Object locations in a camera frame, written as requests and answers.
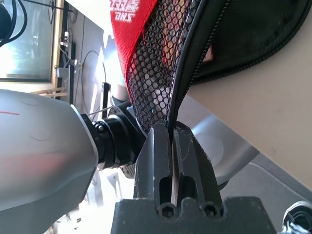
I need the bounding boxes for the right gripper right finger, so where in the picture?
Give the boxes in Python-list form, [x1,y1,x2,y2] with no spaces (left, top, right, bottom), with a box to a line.
[173,120,224,208]

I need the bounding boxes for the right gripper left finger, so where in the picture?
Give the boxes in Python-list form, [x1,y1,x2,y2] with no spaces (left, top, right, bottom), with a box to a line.
[133,122,175,208]

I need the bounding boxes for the black red paddle case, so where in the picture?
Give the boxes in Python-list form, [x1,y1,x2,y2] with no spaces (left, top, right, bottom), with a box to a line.
[108,0,312,134]

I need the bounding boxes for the black white shoe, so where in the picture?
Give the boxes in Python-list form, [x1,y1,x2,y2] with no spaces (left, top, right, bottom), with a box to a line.
[282,200,312,234]

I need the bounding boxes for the wood framed glass panel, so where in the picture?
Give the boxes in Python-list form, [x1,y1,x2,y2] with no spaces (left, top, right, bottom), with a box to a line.
[0,0,64,85]

